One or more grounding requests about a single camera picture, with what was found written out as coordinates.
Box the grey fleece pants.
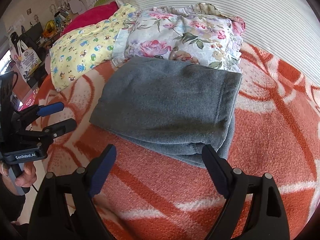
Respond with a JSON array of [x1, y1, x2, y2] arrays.
[[89, 57, 242, 167]]

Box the person's left hand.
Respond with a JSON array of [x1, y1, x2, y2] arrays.
[[1, 162, 37, 196]]

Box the white printed shopping bag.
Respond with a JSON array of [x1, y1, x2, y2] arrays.
[[17, 40, 42, 81]]

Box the yellow cartoon print pillow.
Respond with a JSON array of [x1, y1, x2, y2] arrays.
[[50, 4, 136, 92]]

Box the orange white patterned blanket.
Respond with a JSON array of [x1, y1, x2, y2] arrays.
[[33, 43, 319, 239]]

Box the red plush pillow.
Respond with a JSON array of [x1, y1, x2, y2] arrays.
[[61, 1, 119, 36]]

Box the floral ruffled pillow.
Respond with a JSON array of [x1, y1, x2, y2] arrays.
[[112, 3, 246, 73]]

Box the white striped headboard cushion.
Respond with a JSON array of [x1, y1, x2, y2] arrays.
[[114, 0, 320, 88]]

